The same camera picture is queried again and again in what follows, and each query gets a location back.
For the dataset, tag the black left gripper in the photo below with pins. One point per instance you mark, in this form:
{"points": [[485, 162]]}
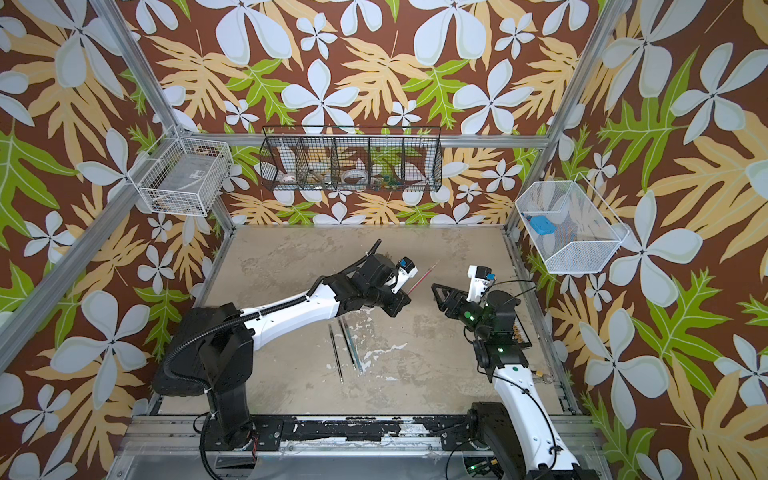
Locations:
{"points": [[400, 299]]}

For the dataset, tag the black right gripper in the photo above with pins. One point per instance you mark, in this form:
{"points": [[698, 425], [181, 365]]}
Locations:
{"points": [[451, 304]]}

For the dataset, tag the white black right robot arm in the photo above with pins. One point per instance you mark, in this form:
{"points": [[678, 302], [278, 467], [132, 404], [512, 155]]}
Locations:
{"points": [[517, 429]]}

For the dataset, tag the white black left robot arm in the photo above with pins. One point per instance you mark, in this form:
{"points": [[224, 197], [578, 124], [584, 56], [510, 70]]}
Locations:
{"points": [[212, 352]]}

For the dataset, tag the bundle red green pencils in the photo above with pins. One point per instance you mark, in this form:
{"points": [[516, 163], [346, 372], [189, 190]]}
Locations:
{"points": [[351, 346]]}

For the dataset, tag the black pencil lying apart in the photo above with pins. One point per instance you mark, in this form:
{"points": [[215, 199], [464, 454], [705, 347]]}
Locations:
{"points": [[336, 354]]}

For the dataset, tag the blue object in basket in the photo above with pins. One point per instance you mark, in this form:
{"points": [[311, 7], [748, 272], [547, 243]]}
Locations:
{"points": [[541, 225]]}

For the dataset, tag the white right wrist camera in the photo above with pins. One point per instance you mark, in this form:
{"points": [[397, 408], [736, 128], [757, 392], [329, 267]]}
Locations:
{"points": [[481, 279]]}

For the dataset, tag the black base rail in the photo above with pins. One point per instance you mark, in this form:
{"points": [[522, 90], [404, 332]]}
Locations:
{"points": [[272, 433]]}

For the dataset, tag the black wire basket back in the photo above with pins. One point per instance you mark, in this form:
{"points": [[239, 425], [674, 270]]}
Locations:
{"points": [[386, 158]]}

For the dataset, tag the white wire basket right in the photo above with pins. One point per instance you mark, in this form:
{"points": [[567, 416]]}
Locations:
{"points": [[589, 232]]}

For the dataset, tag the white wire basket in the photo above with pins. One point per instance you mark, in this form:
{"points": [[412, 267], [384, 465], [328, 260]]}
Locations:
{"points": [[589, 232], [184, 175]]}

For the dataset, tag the aluminium frame post back right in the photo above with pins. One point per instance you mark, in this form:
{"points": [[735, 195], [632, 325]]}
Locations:
{"points": [[601, 35]]}

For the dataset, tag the aluminium frame post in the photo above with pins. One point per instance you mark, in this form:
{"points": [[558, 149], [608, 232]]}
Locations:
{"points": [[601, 35], [108, 12]]}

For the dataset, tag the white wire basket left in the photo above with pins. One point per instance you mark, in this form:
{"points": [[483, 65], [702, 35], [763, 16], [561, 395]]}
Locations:
{"points": [[184, 175]]}

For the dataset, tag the aluminium frame post back left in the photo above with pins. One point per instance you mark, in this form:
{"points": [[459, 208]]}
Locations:
{"points": [[108, 12]]}

